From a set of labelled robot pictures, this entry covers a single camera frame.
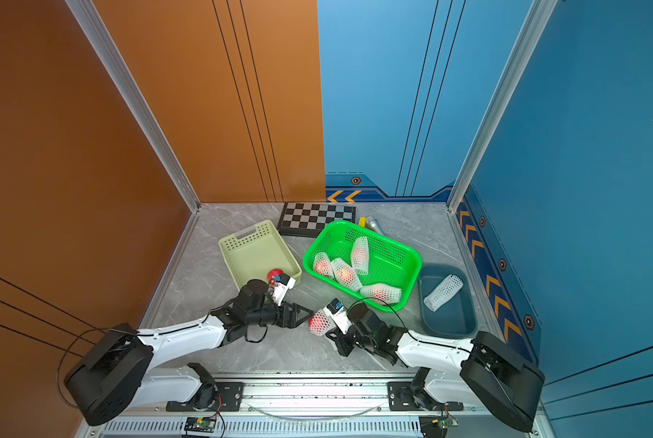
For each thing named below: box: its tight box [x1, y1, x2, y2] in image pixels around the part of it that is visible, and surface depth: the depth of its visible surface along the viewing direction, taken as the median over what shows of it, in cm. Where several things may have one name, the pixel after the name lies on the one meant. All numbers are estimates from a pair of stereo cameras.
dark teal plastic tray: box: [418, 263, 478, 339], surface depth 90 cm
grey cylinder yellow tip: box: [357, 216, 386, 237], surface depth 111 cm
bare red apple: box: [267, 268, 284, 286], surface depth 96 cm
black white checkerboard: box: [277, 202, 357, 238], surface depth 114 cm
